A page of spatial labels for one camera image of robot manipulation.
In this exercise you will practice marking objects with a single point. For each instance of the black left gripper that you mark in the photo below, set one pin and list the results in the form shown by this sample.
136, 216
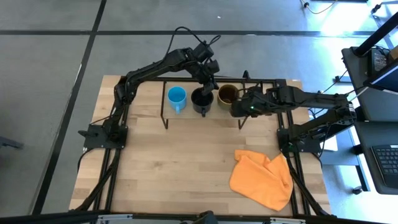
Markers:
205, 71

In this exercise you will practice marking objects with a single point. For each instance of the light blue mug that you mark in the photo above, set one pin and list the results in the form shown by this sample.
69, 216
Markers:
177, 96

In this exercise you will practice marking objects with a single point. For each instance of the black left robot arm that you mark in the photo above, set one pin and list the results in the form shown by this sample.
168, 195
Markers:
149, 70

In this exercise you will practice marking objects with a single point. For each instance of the black aluminium table frame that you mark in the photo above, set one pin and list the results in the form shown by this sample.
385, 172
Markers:
270, 82

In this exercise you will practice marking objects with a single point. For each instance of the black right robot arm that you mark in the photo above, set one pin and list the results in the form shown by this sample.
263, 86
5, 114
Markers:
323, 101

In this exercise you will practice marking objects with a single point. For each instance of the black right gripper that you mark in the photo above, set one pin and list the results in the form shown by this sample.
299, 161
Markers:
258, 102

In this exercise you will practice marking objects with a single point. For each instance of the silver aluminium bracket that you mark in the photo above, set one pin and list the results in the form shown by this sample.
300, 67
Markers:
287, 221
115, 219

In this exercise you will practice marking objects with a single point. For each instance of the black diagonal pole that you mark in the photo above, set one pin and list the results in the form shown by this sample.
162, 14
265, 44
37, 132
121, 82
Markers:
377, 34

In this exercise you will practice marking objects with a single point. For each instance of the wooden shelf with black legs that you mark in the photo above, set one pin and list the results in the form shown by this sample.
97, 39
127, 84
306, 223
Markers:
188, 115

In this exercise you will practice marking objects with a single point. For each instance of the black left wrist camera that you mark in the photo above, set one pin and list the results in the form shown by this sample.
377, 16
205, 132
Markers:
203, 51

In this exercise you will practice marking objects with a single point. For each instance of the black table-level camera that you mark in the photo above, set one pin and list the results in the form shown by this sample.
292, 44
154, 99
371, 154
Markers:
205, 218

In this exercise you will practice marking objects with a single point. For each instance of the black keyboard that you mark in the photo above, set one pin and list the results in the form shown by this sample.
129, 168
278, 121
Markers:
387, 165

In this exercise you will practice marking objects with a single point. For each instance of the olive green mug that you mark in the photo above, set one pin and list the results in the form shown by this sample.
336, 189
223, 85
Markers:
225, 93

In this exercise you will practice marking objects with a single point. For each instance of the orange cloth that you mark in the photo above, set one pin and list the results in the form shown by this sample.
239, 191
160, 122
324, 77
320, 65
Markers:
261, 180

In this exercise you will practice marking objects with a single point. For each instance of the black laptop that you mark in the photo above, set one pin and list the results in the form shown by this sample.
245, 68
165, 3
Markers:
384, 77

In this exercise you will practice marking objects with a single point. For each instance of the dark grey desk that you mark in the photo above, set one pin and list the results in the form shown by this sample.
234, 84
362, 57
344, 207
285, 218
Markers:
367, 102

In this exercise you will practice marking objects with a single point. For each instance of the black enamel mug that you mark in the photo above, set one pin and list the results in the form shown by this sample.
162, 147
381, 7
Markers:
199, 104

